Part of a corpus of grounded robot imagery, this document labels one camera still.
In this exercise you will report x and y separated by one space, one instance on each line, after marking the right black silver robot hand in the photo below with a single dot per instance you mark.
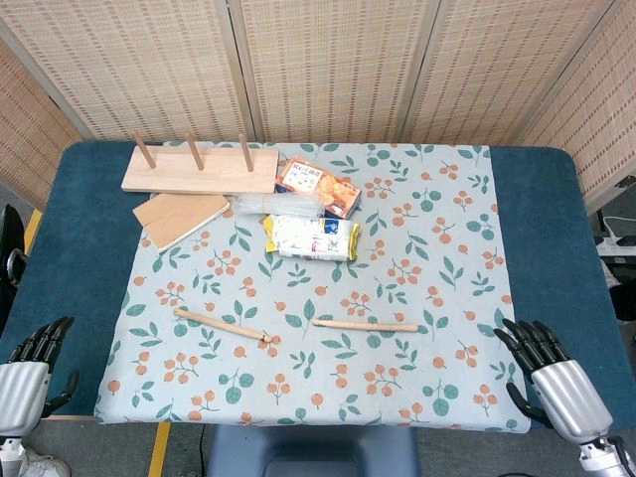
571 392

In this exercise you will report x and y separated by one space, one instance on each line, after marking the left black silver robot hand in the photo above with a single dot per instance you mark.
22 392

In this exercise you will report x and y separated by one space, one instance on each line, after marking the wooden drumstick with black mark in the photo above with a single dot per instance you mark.
223 325

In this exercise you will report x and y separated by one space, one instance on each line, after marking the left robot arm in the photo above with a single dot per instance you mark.
9 454

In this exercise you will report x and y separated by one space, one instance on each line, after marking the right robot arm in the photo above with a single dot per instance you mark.
608 457

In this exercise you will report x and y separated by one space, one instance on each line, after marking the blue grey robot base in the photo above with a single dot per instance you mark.
313 449

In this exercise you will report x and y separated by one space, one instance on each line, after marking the white shoe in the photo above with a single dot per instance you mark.
45 464

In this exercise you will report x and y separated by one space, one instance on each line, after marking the black box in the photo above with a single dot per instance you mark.
625 290

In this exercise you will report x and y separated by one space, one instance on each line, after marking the white power strip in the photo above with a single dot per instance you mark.
618 246

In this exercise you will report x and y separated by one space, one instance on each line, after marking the plain wooden drumstick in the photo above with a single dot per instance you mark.
367 325

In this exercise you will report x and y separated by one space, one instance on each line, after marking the wooden cutting board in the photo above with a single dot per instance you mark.
179 218

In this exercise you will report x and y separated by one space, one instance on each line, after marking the floral leaf berry tablecloth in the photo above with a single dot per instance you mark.
318 367

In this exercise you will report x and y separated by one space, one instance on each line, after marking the wooden board with three pegs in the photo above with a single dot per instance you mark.
199 171

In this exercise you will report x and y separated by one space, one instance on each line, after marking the white yellow snack pack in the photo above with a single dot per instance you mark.
313 238

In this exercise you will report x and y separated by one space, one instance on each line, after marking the clear plastic cup stack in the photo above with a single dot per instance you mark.
278 206

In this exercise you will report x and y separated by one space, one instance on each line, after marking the orange snack box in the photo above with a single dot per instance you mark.
318 186

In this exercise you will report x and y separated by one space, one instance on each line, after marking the woven bamboo folding screen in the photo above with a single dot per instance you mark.
328 64

